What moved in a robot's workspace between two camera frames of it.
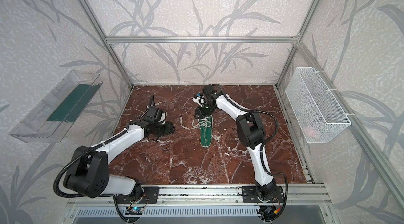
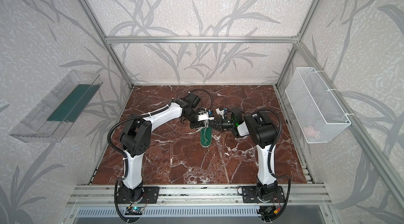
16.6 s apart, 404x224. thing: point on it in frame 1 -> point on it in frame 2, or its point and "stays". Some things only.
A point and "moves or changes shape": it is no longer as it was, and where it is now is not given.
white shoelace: x=205 y=122 moves or changes shape
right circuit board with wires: x=266 y=213 stays
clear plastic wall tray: x=49 y=121 stays
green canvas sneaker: x=205 y=124 stays
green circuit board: x=133 y=211 stays
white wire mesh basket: x=319 y=115 stays
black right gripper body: x=202 y=113 -> x=219 y=122
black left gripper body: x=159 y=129 -> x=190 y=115
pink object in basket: x=311 y=132 stays
